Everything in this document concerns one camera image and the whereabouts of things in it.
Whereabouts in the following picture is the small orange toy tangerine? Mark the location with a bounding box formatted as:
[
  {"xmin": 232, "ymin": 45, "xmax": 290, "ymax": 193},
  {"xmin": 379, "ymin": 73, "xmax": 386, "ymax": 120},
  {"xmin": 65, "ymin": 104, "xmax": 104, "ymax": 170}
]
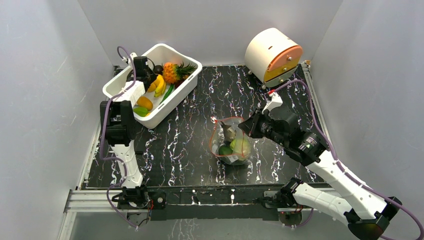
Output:
[{"xmin": 147, "ymin": 80, "xmax": 158, "ymax": 93}]

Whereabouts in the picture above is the grey toy fish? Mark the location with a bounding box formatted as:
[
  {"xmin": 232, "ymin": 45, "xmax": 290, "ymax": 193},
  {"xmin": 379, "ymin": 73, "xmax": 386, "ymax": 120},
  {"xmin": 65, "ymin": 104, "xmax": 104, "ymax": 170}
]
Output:
[{"xmin": 220, "ymin": 122, "xmax": 237, "ymax": 143}]

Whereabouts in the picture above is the light green toy cabbage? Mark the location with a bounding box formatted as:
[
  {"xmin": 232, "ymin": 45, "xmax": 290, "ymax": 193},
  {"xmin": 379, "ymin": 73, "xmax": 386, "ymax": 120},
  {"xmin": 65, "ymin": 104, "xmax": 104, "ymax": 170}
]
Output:
[{"xmin": 229, "ymin": 138, "xmax": 252, "ymax": 160}]

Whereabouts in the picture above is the clear zip bag orange zipper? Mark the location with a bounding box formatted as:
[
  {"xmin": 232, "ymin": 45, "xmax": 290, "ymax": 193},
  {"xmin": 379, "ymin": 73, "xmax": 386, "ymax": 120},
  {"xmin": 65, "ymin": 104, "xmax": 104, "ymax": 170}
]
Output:
[{"xmin": 208, "ymin": 116, "xmax": 252, "ymax": 166}]

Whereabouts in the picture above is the dark green toy avocado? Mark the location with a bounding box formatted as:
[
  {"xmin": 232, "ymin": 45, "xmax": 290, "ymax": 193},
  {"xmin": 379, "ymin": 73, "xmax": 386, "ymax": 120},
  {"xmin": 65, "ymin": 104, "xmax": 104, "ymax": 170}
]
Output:
[{"xmin": 218, "ymin": 145, "xmax": 233, "ymax": 156}]

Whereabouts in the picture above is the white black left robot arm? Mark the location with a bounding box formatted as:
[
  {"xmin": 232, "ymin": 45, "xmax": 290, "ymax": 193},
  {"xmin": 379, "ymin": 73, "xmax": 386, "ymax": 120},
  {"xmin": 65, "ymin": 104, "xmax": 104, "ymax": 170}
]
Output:
[{"xmin": 100, "ymin": 56, "xmax": 157, "ymax": 209}]

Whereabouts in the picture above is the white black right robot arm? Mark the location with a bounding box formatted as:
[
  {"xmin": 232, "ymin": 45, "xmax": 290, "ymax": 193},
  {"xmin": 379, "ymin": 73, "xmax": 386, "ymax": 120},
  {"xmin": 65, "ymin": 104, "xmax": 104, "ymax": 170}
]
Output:
[{"xmin": 238, "ymin": 106, "xmax": 399, "ymax": 240}]

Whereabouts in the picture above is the dark purple toy fruit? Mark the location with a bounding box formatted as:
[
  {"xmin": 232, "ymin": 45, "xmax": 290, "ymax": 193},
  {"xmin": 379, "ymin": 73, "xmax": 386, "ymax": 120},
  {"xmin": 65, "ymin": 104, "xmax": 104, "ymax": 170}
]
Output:
[{"xmin": 153, "ymin": 65, "xmax": 164, "ymax": 75}]

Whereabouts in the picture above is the yellow toy banana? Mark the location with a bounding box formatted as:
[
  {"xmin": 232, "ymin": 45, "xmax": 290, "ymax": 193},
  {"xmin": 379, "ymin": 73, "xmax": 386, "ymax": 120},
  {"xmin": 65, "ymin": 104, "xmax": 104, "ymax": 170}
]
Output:
[{"xmin": 154, "ymin": 74, "xmax": 167, "ymax": 98}]

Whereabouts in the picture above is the orange toy pineapple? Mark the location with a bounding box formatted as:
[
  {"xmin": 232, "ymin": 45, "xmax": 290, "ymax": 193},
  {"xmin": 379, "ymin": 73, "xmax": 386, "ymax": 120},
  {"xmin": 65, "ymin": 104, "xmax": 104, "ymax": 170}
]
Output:
[{"xmin": 162, "ymin": 62, "xmax": 196, "ymax": 84}]

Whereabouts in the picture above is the green toy chili pepper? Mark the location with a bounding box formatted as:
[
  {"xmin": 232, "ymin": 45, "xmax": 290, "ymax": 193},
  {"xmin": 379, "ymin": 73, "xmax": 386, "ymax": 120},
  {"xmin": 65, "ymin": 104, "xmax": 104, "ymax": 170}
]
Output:
[{"xmin": 161, "ymin": 84, "xmax": 175, "ymax": 103}]

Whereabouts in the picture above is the white plastic bin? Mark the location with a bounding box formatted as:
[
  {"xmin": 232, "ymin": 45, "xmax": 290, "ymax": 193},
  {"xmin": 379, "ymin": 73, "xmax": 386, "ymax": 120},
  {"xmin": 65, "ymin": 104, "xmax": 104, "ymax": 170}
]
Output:
[{"xmin": 102, "ymin": 43, "xmax": 203, "ymax": 129}]

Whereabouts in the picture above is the orange toy orange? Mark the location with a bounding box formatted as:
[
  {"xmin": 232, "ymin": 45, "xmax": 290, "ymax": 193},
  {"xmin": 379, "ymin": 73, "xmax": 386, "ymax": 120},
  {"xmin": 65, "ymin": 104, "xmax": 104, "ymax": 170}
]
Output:
[{"xmin": 136, "ymin": 96, "xmax": 153, "ymax": 111}]

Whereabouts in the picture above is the bright green toy lime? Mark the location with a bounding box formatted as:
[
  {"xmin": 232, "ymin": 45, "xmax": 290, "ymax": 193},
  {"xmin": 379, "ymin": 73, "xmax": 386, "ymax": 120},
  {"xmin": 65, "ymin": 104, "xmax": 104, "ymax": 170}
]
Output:
[{"xmin": 133, "ymin": 106, "xmax": 150, "ymax": 117}]

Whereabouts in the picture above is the cream round drum orange face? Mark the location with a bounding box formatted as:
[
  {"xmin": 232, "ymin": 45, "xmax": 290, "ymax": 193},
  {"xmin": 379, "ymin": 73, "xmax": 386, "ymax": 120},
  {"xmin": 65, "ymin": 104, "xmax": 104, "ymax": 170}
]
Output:
[{"xmin": 244, "ymin": 27, "xmax": 304, "ymax": 89}]

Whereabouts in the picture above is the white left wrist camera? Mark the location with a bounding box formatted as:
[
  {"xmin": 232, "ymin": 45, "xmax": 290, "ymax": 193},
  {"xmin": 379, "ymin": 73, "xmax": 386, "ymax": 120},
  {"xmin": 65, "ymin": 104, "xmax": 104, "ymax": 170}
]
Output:
[{"xmin": 121, "ymin": 52, "xmax": 138, "ymax": 66}]

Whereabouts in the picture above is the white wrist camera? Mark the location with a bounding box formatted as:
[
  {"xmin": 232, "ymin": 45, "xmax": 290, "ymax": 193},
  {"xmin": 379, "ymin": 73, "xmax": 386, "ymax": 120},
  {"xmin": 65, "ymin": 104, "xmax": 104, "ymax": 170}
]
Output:
[
  {"xmin": 121, "ymin": 52, "xmax": 138, "ymax": 66},
  {"xmin": 261, "ymin": 90, "xmax": 283, "ymax": 114}
]

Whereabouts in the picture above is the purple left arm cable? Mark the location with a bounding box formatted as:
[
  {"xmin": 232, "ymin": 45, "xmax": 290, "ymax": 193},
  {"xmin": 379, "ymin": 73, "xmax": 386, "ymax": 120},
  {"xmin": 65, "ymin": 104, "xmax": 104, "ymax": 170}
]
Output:
[{"xmin": 99, "ymin": 45, "xmax": 138, "ymax": 229}]

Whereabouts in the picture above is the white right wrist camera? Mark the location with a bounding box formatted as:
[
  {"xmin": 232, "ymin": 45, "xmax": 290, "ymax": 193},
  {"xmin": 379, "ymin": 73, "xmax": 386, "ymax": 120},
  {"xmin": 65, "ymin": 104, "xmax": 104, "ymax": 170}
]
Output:
[{"xmin": 261, "ymin": 90, "xmax": 283, "ymax": 114}]

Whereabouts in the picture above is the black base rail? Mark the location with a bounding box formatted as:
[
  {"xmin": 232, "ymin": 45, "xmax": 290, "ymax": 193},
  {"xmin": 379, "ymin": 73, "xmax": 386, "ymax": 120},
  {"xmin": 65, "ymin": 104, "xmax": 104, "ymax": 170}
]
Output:
[{"xmin": 64, "ymin": 183, "xmax": 332, "ymax": 229}]

